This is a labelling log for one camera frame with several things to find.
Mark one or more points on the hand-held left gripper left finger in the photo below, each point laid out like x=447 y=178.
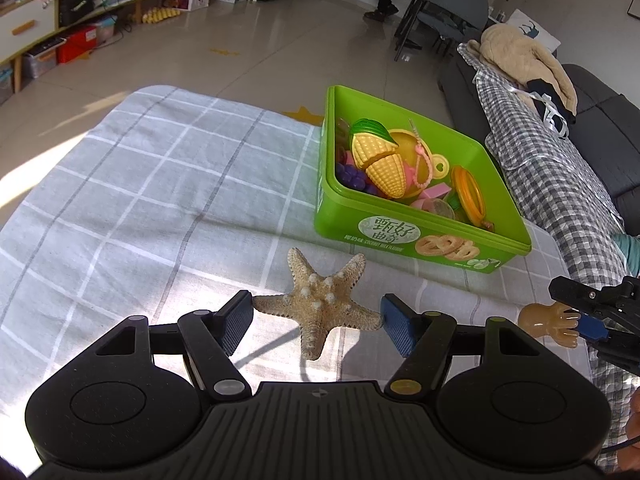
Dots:
x=237 y=321

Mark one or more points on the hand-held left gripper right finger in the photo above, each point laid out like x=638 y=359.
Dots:
x=398 y=328

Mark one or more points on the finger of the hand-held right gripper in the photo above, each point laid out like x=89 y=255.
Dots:
x=592 y=326
x=570 y=290

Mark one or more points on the brown octopus toy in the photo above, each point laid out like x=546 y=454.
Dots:
x=537 y=320

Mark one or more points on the dried starfish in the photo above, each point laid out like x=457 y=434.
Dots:
x=320 y=305

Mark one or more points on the green plastic box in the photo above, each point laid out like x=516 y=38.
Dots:
x=390 y=240

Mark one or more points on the pink clear capsule ball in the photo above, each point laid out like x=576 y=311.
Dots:
x=440 y=209

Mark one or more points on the pink toy slice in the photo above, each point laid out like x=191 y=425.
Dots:
x=435 y=191

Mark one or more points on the toy corn with green husk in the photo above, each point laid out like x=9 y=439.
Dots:
x=385 y=170

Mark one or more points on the purple toy grapes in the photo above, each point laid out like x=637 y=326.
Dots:
x=350 y=175

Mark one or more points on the yellow toy pot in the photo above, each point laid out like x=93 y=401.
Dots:
x=406 y=141

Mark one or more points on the person's right hand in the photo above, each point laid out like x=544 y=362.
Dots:
x=634 y=425

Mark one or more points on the teal patterned pillow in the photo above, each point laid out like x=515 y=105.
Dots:
x=629 y=255

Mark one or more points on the grey white checked blanket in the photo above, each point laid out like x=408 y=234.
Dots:
x=540 y=170

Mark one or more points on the grey checked tablecloth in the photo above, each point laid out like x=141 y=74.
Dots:
x=150 y=200

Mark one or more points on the black and white garment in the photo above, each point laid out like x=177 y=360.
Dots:
x=550 y=107

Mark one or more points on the grey sofa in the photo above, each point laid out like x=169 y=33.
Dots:
x=595 y=95

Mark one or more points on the yellow star floor sticker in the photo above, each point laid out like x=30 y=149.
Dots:
x=307 y=116

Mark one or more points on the white pillow with deer print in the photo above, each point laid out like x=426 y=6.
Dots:
x=532 y=30

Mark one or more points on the grey chair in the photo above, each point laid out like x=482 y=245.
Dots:
x=450 y=0

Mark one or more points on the red storage box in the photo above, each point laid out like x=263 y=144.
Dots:
x=75 y=46

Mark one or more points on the white drawer cabinet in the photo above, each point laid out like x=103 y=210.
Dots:
x=30 y=22

